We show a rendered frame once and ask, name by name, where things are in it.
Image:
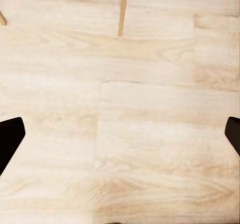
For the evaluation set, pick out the straight chair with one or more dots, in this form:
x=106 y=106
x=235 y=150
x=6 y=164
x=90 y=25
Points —
x=121 y=23

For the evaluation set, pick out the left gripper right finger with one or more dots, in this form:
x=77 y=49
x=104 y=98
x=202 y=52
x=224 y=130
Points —
x=232 y=132

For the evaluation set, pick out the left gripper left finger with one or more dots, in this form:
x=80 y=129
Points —
x=12 y=133

